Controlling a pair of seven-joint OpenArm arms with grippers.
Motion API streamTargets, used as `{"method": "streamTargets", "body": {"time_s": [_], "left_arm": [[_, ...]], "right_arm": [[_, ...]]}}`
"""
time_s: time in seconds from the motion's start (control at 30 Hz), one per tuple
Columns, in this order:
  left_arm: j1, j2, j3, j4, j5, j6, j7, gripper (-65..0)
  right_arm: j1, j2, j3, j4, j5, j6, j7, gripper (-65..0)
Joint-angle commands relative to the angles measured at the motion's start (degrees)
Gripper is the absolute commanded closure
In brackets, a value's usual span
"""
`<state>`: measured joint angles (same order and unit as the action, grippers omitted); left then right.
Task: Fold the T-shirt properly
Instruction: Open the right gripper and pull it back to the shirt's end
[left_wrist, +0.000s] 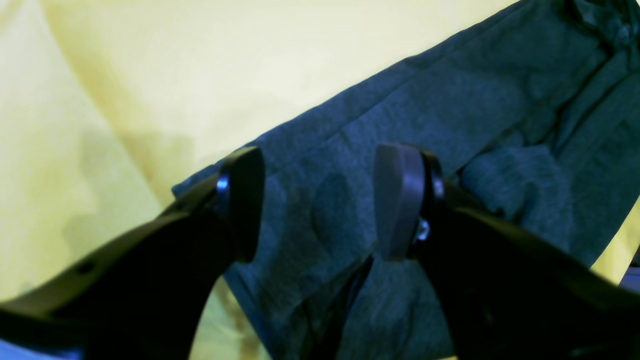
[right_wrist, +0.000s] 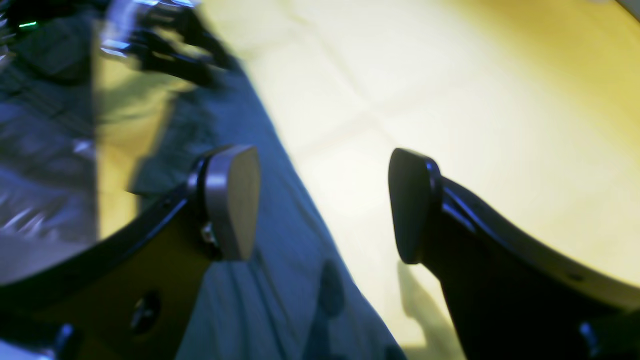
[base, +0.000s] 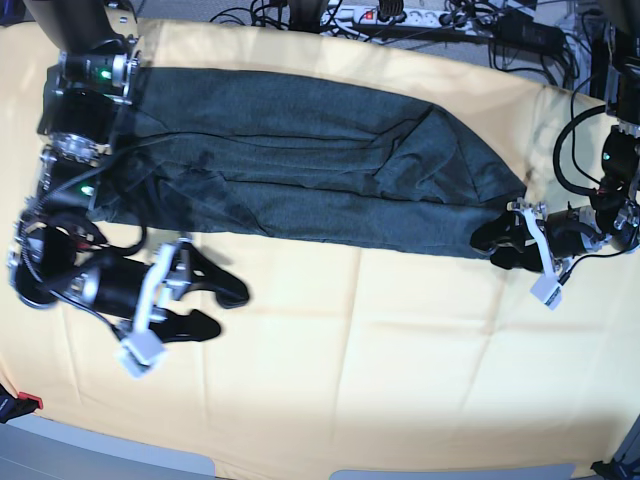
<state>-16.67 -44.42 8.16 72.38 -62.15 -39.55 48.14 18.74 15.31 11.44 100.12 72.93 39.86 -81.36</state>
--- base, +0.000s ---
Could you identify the yellow table cloth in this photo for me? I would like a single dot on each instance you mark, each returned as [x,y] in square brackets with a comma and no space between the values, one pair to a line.
[345,359]

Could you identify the white power strip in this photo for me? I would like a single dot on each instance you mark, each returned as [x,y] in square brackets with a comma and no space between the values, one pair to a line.
[368,20]

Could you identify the black table leg post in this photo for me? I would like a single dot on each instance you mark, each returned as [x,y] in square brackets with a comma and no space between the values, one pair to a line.
[599,68]

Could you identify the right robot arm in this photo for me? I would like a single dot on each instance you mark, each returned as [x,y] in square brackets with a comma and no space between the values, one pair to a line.
[59,254]

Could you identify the black power adapter box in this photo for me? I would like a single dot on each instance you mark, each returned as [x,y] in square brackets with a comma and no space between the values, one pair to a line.
[527,37]

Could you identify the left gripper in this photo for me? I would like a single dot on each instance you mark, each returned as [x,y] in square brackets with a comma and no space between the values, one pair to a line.
[549,244]

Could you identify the black clamp lower right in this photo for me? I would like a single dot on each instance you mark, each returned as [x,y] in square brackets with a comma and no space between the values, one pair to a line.
[616,470]

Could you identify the red and black clamp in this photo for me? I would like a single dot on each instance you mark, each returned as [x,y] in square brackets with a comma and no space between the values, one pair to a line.
[12,407]

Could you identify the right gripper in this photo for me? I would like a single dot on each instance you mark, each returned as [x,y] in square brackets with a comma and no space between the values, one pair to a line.
[138,294]

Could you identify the dark grey long-sleeve T-shirt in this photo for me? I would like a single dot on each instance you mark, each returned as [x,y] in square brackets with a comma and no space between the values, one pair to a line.
[292,157]

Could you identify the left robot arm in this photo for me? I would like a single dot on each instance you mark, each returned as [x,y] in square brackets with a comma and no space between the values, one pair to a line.
[615,198]

